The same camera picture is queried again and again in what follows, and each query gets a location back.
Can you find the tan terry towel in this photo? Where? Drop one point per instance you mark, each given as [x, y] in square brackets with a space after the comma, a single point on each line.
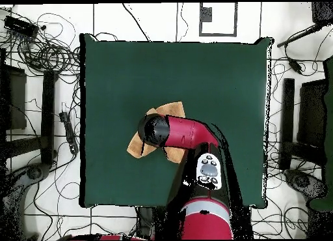
[171, 108]

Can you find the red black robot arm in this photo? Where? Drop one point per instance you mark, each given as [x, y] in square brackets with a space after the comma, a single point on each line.
[187, 133]

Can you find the black flat panel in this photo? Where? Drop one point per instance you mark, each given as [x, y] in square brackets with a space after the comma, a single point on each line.
[15, 100]
[312, 113]

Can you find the dark green table cloth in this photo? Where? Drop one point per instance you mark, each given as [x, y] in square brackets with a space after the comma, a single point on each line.
[117, 82]

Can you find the black power strip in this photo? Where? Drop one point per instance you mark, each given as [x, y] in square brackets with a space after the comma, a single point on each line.
[69, 131]

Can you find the black stand bar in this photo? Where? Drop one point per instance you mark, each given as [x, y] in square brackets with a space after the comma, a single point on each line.
[287, 121]
[48, 116]

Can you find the dark stand base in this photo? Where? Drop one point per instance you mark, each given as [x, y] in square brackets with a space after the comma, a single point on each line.
[33, 172]
[301, 181]

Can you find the black power adapter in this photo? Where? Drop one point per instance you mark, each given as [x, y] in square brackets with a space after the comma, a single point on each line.
[296, 66]

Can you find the black tripod pole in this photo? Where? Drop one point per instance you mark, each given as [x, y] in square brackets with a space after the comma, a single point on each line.
[299, 36]

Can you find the black speckled box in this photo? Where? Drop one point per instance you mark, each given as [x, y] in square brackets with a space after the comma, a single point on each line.
[322, 13]

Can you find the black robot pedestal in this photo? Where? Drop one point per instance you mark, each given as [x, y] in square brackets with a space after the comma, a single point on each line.
[145, 221]

